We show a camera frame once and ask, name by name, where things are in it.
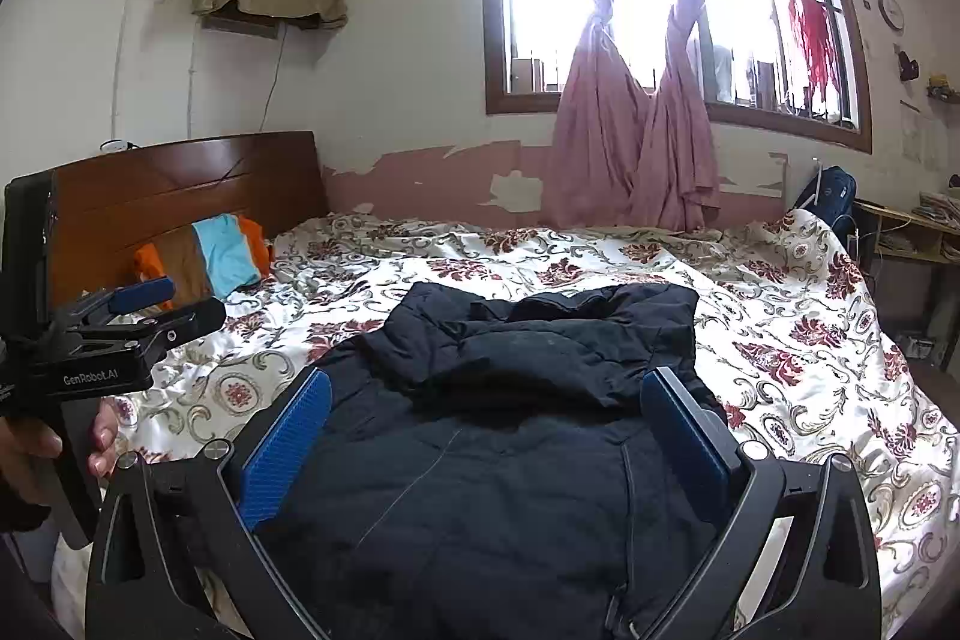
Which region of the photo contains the person's left hand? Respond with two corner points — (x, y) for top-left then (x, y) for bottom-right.
(0, 396), (121, 534)

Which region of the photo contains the dark navy padded jacket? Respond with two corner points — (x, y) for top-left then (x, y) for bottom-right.
(255, 281), (732, 640)

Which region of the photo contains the pink curtain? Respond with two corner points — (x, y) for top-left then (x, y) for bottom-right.
(626, 0), (790, 234)
(517, 0), (659, 230)

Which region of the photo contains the wooden wall shelf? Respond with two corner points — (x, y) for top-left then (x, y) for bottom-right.
(201, 8), (281, 41)

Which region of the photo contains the blue backpack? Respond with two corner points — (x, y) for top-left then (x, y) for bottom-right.
(795, 164), (858, 253)

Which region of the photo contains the wooden headboard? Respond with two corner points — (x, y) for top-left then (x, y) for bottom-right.
(49, 130), (329, 311)

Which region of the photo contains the stack of papers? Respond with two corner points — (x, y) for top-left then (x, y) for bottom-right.
(913, 190), (960, 230)

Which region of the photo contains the wooden desk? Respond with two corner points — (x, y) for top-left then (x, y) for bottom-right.
(851, 197), (960, 372)

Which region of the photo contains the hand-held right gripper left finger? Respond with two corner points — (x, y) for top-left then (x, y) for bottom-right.
(86, 366), (335, 640)

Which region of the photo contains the floral bed blanket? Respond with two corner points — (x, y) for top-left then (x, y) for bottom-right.
(52, 209), (960, 640)

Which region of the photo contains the black power cable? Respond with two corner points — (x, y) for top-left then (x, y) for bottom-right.
(261, 21), (290, 133)

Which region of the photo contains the red hanging garment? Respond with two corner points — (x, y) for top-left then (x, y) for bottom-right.
(787, 0), (842, 95)

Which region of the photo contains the orange blue brown striped pillow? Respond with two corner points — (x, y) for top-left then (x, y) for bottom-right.
(135, 215), (272, 305)

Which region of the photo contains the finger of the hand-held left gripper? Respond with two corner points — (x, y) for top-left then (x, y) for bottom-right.
(146, 297), (228, 350)
(105, 277), (178, 316)

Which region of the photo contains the brown framed window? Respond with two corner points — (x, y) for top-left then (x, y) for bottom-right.
(480, 0), (875, 155)

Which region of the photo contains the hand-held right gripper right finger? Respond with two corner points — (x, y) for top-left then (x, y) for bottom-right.
(640, 367), (883, 640)

